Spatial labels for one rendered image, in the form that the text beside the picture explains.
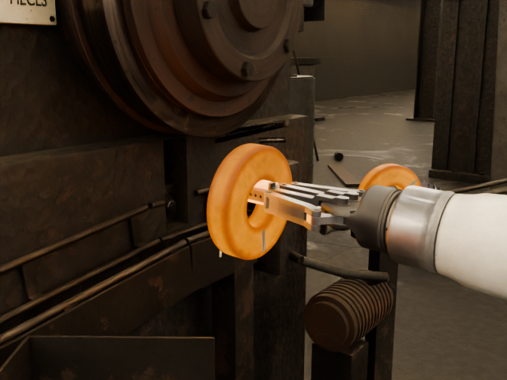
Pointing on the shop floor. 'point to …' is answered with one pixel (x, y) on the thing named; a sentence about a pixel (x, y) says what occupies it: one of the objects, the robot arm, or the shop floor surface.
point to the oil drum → (302, 82)
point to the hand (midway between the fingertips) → (253, 189)
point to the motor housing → (344, 326)
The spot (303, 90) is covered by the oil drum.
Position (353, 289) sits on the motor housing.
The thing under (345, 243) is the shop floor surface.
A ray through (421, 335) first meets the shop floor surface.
